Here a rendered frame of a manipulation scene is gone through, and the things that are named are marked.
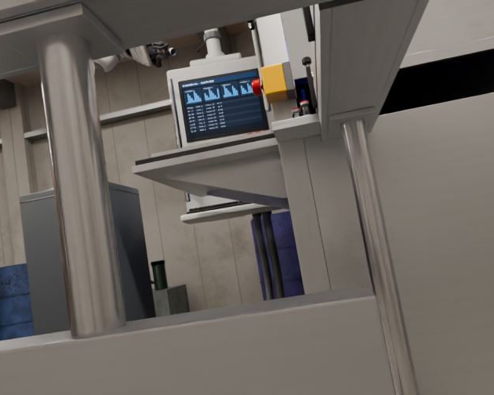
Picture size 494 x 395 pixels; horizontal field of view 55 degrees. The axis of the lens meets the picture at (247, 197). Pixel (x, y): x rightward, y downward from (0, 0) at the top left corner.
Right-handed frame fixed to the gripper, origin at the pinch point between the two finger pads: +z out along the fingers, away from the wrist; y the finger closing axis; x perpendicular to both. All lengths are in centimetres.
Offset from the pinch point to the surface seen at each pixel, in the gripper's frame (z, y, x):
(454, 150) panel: 82, -23, 18
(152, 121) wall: -329, -189, 162
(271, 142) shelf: 45.4, -17.3, -5.3
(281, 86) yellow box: 49.4, -2.4, -2.2
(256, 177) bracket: 40.1, -28.4, -8.5
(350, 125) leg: 72, -4, -8
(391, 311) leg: 91, -32, -26
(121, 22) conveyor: 79, 34, -53
